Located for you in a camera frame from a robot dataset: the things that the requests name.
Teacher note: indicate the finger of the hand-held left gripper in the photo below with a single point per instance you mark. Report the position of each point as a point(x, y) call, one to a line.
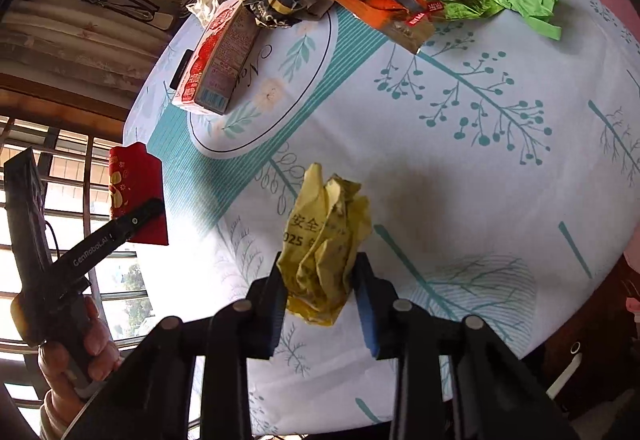
point(142, 217)

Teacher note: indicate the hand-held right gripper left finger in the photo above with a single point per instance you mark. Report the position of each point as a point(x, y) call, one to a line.
point(276, 320)

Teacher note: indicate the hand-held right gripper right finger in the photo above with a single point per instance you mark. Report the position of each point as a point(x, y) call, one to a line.
point(366, 320)

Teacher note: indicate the red snack packet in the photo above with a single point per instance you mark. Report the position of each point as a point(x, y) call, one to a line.
point(135, 175)

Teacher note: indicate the yellow paper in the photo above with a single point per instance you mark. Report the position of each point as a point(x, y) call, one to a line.
point(320, 240)

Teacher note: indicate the person's left hand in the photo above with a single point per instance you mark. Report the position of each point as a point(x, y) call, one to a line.
point(100, 355)

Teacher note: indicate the small black packet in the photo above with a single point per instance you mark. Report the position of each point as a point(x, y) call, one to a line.
point(179, 70)

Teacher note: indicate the red and white carton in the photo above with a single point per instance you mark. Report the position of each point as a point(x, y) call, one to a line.
point(215, 65)

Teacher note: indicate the beige curtain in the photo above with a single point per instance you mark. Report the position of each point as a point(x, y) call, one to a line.
point(75, 40)

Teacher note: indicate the small white plastic piece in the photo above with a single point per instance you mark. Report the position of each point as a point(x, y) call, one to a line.
point(161, 20)

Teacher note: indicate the dark wooden furniture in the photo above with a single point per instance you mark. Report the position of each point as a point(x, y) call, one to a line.
point(600, 335)

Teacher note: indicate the green leaf print packet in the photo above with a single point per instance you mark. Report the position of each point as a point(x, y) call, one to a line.
point(465, 8)

